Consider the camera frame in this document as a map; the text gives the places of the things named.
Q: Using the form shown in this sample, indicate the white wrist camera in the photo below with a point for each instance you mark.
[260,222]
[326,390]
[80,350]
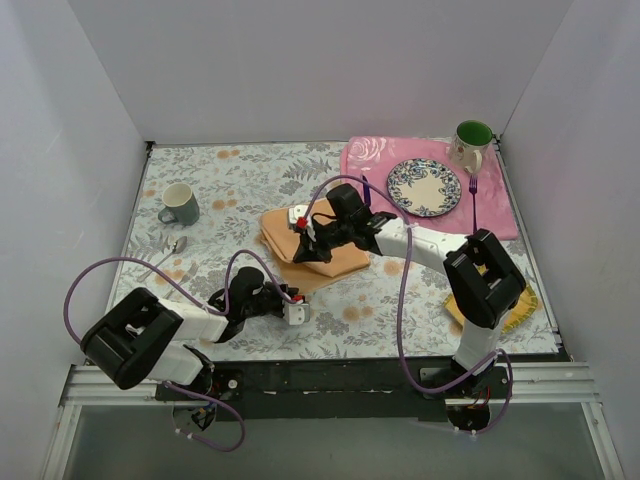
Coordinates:
[297,311]
[300,221]

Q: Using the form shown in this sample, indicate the orange satin napkin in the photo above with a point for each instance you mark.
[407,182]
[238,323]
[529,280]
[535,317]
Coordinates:
[307,266]

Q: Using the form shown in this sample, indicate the silver fork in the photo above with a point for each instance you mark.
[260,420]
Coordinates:
[188,276]

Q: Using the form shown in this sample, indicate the blue floral plate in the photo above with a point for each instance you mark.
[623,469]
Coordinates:
[424,187]

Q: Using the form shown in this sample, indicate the purple knife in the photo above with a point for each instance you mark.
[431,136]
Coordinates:
[366,191]

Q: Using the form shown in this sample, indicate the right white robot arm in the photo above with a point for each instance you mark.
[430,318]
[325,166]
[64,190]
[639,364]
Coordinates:
[485,282]

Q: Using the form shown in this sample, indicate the grey mug white inside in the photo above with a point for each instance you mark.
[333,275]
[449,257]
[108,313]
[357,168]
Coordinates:
[179,205]

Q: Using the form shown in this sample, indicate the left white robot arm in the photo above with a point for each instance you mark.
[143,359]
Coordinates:
[147,337]

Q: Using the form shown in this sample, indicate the silver spoon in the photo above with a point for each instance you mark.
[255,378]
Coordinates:
[178,247]

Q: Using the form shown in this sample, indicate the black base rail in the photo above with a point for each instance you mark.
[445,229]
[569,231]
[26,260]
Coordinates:
[222,384]

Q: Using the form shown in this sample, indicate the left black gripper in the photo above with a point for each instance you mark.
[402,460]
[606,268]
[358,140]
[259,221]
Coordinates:
[279,301]

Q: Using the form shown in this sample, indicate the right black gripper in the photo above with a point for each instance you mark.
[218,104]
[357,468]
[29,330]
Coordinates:
[320,238]

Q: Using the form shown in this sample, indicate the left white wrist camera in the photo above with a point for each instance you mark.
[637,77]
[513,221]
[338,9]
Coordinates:
[297,311]

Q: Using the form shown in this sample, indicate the purple fork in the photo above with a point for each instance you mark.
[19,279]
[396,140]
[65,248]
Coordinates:
[473,190]

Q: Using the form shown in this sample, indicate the yellow bamboo mat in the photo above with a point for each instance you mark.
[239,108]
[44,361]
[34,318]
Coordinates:
[527,304]

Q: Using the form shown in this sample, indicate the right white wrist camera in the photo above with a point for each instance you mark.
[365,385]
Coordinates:
[300,221]

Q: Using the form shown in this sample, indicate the pink floral placemat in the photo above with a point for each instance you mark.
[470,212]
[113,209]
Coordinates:
[375,157]

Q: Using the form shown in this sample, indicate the floral mug green inside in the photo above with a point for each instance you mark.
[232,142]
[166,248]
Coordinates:
[469,145]

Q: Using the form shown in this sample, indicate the aluminium frame rail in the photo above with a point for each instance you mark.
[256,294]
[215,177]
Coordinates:
[535,382]

